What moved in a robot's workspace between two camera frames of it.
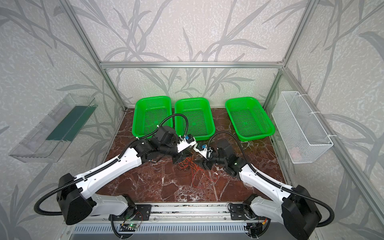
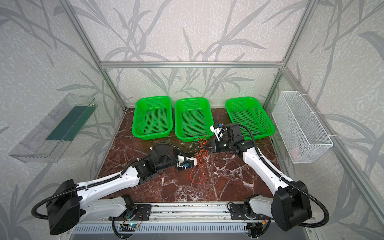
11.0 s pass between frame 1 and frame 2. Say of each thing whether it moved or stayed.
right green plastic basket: stayed
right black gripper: moved
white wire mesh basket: stayed
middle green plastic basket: stayed
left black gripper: moved
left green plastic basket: stayed
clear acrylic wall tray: stayed
